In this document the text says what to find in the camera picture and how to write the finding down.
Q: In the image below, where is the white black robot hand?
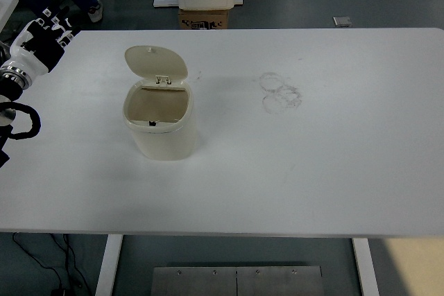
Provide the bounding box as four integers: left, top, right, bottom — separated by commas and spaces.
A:
8, 5, 81, 76

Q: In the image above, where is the black floor cable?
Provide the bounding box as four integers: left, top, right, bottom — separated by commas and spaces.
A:
12, 232, 92, 296

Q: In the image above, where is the grey metal plate with screws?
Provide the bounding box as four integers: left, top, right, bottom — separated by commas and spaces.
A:
151, 265, 324, 296

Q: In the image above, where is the white table foot bar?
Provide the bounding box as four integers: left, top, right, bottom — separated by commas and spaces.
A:
153, 0, 245, 8

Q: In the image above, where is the white table leg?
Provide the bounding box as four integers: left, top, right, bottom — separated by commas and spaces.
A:
351, 238, 381, 296
94, 234, 124, 296

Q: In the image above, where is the cream plastic trash bin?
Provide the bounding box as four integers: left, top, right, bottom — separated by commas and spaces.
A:
121, 44, 198, 162

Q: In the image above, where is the brown cardboard box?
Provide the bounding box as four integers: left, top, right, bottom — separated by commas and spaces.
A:
178, 8, 230, 31

